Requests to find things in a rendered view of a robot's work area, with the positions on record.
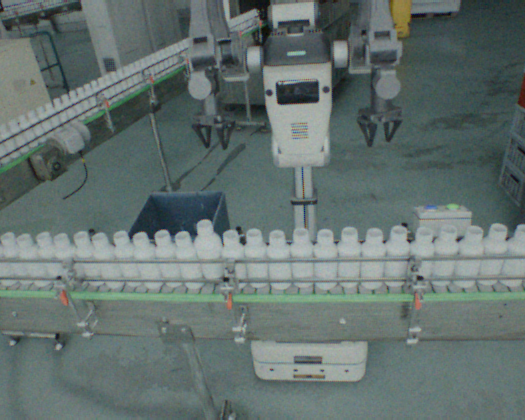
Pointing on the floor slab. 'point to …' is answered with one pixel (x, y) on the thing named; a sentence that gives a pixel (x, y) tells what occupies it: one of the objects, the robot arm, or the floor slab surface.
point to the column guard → (401, 13)
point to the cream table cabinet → (10, 83)
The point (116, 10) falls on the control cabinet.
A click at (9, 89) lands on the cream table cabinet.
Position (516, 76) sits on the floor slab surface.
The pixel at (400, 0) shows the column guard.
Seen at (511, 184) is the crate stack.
